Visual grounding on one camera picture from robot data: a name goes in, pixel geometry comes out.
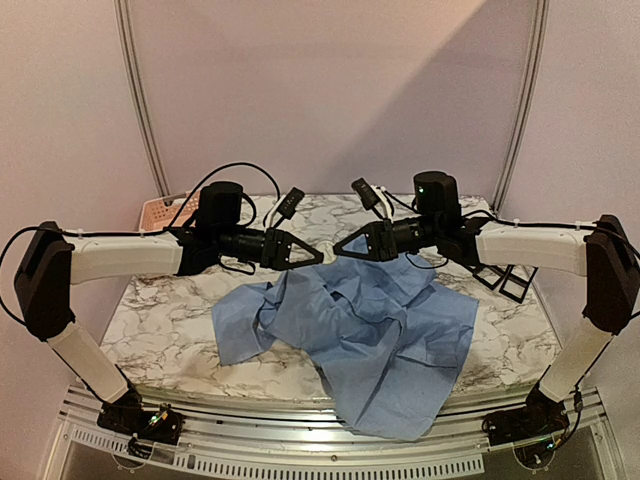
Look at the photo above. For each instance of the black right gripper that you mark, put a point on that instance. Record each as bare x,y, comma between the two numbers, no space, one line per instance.
385,240

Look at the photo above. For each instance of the aluminium post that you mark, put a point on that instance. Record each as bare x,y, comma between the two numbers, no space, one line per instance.
531,70
136,87

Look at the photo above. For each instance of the blue shirt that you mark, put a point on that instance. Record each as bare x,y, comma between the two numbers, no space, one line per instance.
389,340

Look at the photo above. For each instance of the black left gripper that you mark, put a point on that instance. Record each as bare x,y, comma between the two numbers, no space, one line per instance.
276,256

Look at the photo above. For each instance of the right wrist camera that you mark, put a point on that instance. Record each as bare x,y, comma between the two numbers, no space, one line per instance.
366,193

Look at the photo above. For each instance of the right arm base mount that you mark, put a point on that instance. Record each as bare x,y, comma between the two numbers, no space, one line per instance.
540,416

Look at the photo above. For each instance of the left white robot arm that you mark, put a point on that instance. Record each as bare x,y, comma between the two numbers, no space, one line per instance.
57,259

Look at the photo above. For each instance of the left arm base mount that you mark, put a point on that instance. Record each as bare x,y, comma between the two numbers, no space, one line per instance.
128,417

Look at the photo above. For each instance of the left aluminium post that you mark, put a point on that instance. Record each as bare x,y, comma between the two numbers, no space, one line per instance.
136,87

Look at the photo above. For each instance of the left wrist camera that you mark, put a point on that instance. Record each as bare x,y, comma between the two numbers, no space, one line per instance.
288,205

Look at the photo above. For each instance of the aluminium front rail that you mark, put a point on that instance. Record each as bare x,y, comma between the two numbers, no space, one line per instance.
236,438

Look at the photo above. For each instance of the right aluminium post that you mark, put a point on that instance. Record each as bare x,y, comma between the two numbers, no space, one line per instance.
531,70

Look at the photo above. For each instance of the black frame box right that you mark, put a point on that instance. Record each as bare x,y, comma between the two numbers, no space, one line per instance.
514,286

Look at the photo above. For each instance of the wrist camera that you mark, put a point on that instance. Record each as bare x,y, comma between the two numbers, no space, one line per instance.
366,193
288,205

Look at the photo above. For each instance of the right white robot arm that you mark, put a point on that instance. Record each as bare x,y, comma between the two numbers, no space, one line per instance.
598,251

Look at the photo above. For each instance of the pink plastic basket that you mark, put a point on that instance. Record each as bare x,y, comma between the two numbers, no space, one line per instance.
158,213

